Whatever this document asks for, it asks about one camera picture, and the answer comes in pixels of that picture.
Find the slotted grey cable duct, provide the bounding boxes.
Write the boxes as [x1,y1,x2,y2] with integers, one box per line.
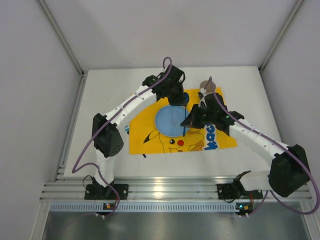
[50,201,252,213]

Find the yellow Pikachu cloth placemat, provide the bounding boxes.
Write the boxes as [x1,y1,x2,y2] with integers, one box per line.
[129,88,238,155]

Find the blue metallic fork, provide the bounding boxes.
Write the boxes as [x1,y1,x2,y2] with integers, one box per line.
[124,125,130,135]

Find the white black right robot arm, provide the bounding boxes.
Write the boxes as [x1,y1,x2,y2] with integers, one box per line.
[180,93,310,198]

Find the light blue plate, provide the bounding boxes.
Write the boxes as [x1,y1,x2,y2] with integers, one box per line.
[154,105,189,137]

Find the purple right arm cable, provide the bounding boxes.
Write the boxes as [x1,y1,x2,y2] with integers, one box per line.
[199,76,320,216]

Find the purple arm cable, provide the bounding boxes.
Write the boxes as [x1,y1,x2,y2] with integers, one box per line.
[199,76,320,216]
[71,56,174,218]

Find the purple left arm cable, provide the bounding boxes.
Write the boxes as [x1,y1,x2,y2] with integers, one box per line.
[71,56,174,218]

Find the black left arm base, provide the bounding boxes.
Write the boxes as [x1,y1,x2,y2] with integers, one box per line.
[84,176,129,200]

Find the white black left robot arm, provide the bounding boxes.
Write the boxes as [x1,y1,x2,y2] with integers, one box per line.
[92,65,186,188]

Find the aluminium frame rail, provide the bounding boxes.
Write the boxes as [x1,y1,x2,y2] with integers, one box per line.
[39,176,312,201]

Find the beige plastic cup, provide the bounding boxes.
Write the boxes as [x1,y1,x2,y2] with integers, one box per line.
[199,80,216,94]

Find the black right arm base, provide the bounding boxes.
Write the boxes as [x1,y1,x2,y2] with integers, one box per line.
[216,171,263,203]

